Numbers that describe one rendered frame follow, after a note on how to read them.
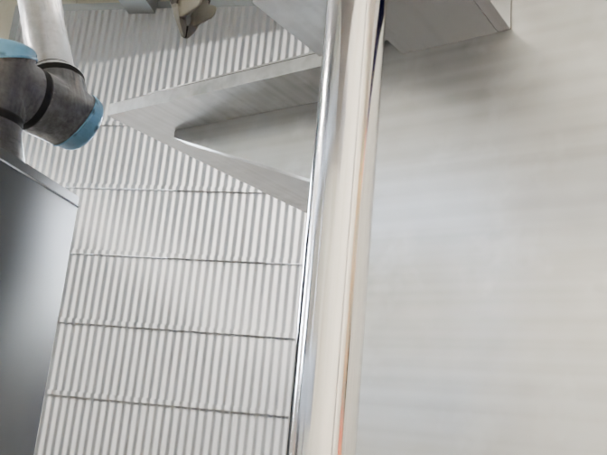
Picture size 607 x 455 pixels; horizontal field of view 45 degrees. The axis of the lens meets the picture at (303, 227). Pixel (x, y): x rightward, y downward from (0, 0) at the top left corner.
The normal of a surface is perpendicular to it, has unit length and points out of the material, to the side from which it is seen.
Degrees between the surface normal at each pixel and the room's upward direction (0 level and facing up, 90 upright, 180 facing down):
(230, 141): 90
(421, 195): 90
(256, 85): 180
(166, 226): 90
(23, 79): 90
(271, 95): 180
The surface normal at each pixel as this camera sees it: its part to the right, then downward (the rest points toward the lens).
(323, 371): -0.11, -0.26
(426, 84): -0.56, -0.25
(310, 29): -0.09, 0.96
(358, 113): 0.28, -0.22
